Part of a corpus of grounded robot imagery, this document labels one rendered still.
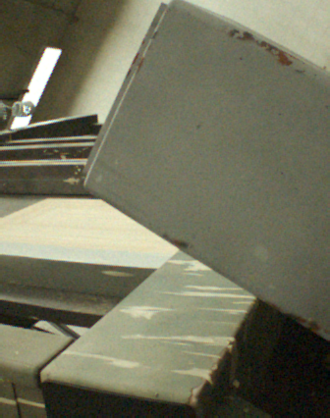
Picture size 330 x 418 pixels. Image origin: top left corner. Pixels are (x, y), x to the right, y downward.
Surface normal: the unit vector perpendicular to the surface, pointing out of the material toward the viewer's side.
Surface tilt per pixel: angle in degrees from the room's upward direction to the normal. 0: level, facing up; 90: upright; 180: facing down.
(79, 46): 90
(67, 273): 90
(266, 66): 90
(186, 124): 90
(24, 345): 59
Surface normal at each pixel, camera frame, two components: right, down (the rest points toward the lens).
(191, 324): -0.07, -0.97
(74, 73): -0.32, 0.15
